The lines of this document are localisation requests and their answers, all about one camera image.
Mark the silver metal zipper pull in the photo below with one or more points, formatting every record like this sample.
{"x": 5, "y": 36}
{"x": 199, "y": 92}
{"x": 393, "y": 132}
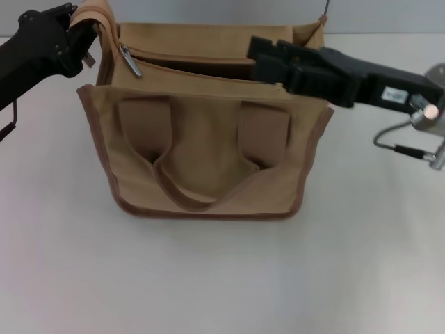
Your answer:
{"x": 132, "y": 62}

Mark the khaki canvas food bag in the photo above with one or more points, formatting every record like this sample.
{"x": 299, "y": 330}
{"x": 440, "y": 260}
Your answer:
{"x": 208, "y": 146}

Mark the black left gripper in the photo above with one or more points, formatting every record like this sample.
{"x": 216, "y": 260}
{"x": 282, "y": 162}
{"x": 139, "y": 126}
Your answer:
{"x": 38, "y": 52}

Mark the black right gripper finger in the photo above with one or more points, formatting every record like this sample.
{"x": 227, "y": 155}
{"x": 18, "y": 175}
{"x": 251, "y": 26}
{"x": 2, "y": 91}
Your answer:
{"x": 264, "y": 47}

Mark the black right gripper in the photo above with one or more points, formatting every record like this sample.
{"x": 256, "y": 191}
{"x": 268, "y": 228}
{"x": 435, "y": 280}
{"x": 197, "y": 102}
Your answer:
{"x": 379, "y": 83}

